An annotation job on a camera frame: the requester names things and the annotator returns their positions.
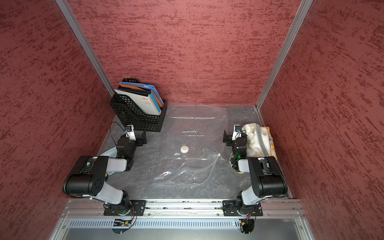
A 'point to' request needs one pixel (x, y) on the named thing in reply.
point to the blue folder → (146, 85)
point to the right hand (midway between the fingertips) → (232, 132)
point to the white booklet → (144, 101)
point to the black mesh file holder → (129, 113)
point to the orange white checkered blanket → (272, 150)
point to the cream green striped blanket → (258, 144)
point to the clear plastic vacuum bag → (196, 136)
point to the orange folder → (130, 86)
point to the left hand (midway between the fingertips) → (137, 133)
